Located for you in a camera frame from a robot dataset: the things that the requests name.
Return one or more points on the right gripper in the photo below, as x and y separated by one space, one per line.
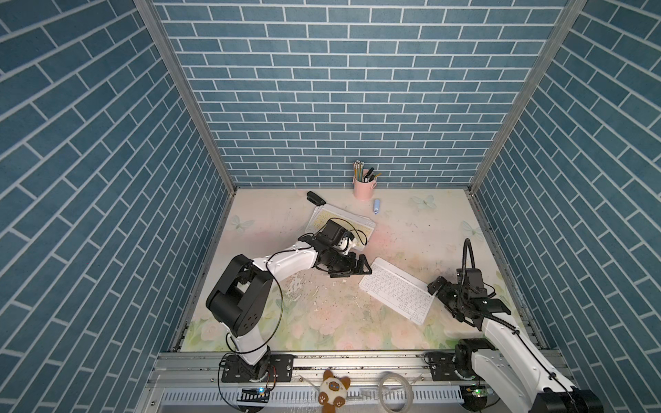
444 287

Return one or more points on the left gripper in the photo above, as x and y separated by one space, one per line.
348 268

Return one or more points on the white keyboard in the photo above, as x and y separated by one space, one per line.
398 290

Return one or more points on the yellow keyboard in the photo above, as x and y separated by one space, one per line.
361 227

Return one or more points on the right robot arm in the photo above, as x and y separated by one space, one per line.
504 358

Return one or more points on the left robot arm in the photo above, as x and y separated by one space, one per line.
239 297

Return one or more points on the pink pen cup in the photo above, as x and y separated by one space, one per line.
364 188

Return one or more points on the black stapler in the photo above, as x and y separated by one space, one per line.
315 199

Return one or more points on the plush toy cat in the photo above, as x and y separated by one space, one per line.
333 392

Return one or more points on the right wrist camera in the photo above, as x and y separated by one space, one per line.
471 281

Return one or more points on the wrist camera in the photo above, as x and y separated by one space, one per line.
471 281
337 236

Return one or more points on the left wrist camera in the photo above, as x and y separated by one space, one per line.
337 236

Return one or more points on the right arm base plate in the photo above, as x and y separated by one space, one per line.
447 366

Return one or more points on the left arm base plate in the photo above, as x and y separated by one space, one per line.
275 367

